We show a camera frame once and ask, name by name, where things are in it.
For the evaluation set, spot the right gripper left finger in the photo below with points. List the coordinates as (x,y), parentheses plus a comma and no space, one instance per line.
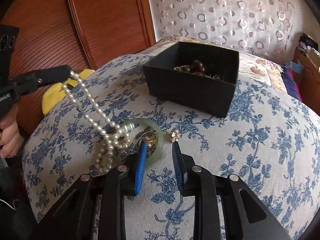
(140,167)

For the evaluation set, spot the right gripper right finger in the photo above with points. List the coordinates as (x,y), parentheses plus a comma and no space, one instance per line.
(179,167)

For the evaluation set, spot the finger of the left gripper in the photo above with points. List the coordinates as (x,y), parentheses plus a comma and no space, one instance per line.
(44,77)

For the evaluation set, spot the grey sleeve left forearm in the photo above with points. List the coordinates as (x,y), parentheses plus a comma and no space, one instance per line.
(17,218)

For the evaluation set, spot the black open jewelry box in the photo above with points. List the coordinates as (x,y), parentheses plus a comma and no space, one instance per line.
(199,76)

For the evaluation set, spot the person's left hand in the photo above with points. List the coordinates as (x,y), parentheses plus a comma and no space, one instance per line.
(11,140)

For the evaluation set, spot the yellow plush toy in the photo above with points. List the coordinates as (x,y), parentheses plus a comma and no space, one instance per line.
(55,93)

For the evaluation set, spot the flower shaped earring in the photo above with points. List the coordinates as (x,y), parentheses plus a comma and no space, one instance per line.
(174,135)

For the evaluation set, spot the green jade bangle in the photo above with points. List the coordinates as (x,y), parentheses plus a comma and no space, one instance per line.
(153,137)

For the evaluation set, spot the red wooden wardrobe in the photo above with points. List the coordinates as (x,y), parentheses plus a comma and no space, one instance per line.
(84,34)

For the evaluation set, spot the blue floral white cushion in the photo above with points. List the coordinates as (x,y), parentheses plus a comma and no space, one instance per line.
(269,139)

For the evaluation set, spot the navy blue blanket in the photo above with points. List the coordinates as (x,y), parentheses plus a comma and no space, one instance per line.
(290,85)

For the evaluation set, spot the wooden side cabinet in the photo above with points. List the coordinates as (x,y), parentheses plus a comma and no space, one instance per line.
(307,82)

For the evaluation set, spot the teal cloth by bed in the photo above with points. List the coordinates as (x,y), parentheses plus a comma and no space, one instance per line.
(295,67)

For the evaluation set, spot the pink circle patterned curtain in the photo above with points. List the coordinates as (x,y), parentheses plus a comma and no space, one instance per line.
(261,27)

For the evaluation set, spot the cardboard box on cabinet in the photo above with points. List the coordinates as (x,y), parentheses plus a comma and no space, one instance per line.
(313,56)

